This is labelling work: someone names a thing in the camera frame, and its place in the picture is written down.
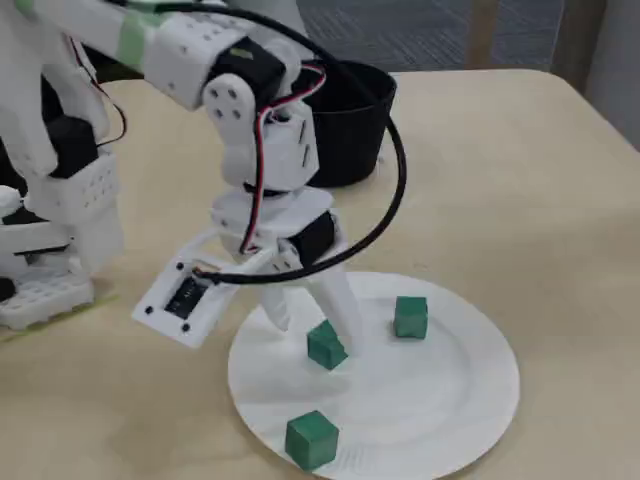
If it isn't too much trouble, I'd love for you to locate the black pot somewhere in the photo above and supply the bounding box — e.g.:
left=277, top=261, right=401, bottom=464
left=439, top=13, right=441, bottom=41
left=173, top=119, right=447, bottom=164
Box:
left=299, top=59, right=399, bottom=189

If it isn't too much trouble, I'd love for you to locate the green cube block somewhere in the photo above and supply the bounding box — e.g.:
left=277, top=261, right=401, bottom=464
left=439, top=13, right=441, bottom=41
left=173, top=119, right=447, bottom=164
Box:
left=283, top=409, right=340, bottom=474
left=305, top=319, right=350, bottom=372
left=392, top=295, right=430, bottom=339

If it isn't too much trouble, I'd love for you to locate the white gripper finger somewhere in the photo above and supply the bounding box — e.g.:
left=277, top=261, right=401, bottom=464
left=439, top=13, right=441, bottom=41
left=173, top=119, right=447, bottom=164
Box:
left=255, top=285, right=292, bottom=333
left=305, top=266, right=361, bottom=359

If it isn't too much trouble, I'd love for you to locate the green base plate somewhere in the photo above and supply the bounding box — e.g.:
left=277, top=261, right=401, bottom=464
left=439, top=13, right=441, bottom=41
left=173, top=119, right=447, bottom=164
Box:
left=0, top=292, right=122, bottom=344

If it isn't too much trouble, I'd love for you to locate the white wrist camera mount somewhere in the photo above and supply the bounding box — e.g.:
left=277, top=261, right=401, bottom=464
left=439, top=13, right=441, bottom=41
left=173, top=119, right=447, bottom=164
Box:
left=130, top=229, right=281, bottom=350

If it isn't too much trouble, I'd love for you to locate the red white servo wire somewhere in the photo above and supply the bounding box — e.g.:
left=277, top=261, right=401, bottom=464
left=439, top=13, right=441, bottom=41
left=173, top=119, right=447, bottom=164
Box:
left=67, top=34, right=129, bottom=146
left=239, top=62, right=329, bottom=256

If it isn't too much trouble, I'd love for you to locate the green tape strip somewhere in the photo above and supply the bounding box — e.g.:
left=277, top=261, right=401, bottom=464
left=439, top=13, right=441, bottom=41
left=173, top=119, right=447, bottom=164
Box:
left=117, top=7, right=166, bottom=66

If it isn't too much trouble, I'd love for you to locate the light wooden post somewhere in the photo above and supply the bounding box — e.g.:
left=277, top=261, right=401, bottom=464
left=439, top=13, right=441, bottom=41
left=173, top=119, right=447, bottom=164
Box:
left=464, top=0, right=496, bottom=69

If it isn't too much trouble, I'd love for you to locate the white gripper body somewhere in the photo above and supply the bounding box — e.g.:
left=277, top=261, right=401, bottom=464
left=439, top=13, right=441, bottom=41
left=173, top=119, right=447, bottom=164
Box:
left=212, top=187, right=349, bottom=279

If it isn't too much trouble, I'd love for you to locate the white paper plate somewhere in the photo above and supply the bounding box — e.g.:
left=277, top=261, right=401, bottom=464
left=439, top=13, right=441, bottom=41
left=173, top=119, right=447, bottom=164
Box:
left=227, top=270, right=521, bottom=476

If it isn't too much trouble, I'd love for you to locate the thick black camera cable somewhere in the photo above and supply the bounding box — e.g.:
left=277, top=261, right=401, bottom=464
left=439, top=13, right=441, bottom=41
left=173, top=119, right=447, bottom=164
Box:
left=124, top=0, right=407, bottom=289

